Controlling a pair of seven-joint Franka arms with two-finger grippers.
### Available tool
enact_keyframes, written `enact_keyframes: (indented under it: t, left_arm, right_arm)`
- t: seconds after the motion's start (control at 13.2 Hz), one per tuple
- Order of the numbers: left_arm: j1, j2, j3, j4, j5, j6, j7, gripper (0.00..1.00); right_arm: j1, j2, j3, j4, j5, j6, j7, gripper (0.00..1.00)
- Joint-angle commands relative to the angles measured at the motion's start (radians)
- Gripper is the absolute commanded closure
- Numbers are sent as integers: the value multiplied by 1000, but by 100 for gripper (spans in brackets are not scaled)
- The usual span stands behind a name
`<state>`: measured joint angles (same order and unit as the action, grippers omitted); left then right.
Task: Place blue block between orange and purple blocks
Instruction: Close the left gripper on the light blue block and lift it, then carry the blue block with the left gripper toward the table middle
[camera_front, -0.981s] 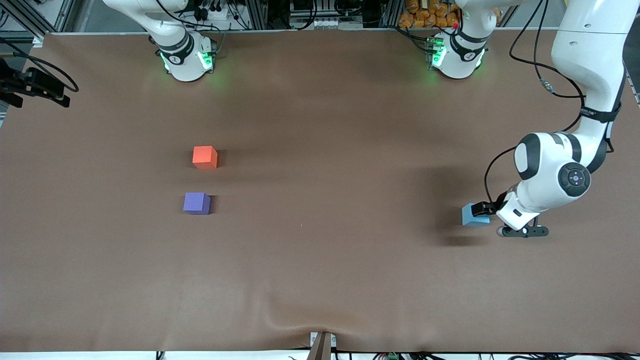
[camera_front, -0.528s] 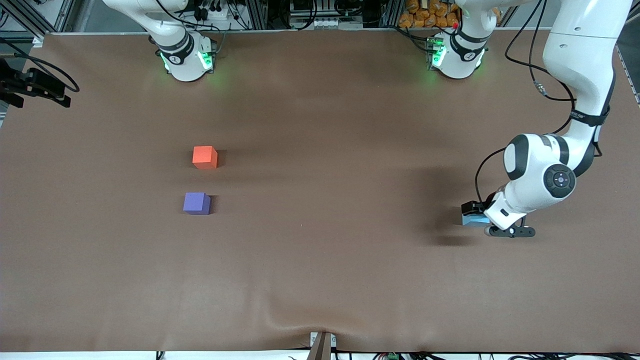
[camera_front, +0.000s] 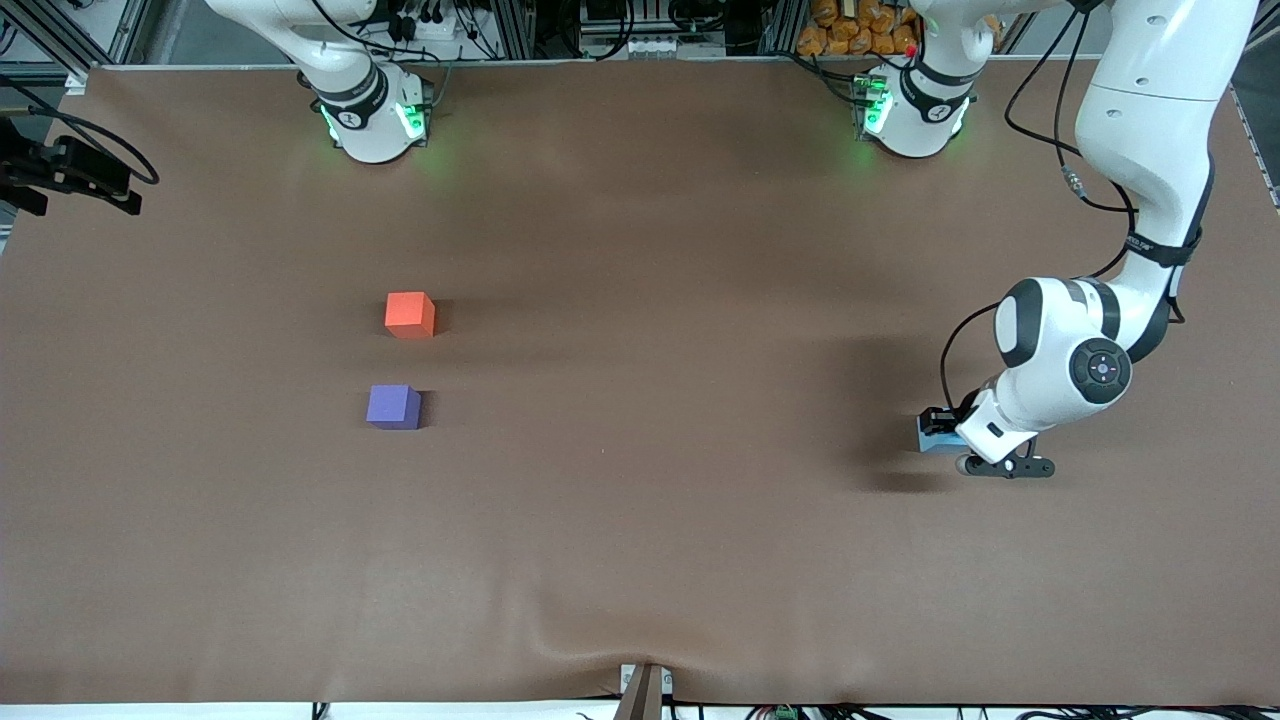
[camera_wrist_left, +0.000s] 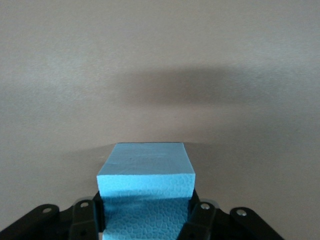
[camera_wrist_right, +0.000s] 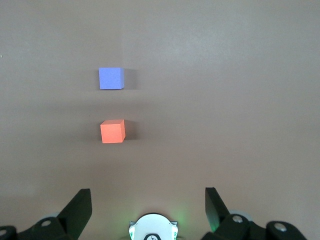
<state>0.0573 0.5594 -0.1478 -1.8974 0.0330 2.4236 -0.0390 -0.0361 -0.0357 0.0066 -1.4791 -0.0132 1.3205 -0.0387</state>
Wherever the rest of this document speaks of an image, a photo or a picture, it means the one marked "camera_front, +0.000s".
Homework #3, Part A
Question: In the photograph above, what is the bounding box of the blue block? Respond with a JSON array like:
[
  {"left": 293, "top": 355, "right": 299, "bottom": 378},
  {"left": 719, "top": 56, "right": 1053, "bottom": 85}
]
[{"left": 917, "top": 415, "right": 969, "bottom": 457}]

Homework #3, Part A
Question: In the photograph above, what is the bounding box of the orange block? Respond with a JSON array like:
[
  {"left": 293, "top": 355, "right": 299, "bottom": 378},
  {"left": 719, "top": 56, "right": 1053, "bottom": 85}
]
[{"left": 384, "top": 291, "right": 437, "bottom": 340}]

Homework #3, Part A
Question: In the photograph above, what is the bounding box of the purple block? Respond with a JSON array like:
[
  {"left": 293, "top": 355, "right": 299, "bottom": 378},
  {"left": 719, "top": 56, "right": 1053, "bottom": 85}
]
[{"left": 366, "top": 384, "right": 423, "bottom": 431}]

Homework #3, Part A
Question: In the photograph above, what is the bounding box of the brown table cover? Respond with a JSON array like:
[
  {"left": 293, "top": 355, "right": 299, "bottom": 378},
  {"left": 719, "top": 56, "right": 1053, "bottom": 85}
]
[{"left": 0, "top": 58, "right": 1280, "bottom": 706}]

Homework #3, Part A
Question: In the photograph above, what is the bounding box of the bag of orange round items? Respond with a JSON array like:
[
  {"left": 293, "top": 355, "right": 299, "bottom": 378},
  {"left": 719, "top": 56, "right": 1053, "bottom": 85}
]
[{"left": 797, "top": 0, "right": 921, "bottom": 58}]

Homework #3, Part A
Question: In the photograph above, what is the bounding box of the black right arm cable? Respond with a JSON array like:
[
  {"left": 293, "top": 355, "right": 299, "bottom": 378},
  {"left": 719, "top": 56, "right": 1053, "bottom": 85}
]
[{"left": 0, "top": 75, "right": 161, "bottom": 188}]

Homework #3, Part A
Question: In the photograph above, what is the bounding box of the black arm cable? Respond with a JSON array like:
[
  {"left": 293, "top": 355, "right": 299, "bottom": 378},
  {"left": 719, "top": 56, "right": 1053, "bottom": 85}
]
[
  {"left": 940, "top": 0, "right": 1201, "bottom": 411},
  {"left": 0, "top": 75, "right": 161, "bottom": 188}
]

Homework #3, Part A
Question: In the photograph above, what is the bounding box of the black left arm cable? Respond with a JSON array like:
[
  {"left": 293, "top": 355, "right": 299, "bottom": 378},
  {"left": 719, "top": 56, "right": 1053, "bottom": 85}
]
[{"left": 940, "top": 0, "right": 1201, "bottom": 411}]

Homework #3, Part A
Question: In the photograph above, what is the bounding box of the brown post with bracket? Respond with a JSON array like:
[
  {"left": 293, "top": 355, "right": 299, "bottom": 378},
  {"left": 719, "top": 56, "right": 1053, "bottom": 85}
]
[{"left": 620, "top": 663, "right": 674, "bottom": 720}]

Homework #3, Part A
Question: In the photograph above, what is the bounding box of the aluminium frame post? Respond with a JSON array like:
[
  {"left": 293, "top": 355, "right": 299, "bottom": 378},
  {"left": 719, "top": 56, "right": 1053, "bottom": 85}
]
[
  {"left": 762, "top": 0, "right": 806, "bottom": 56},
  {"left": 497, "top": 0, "right": 534, "bottom": 59}
]

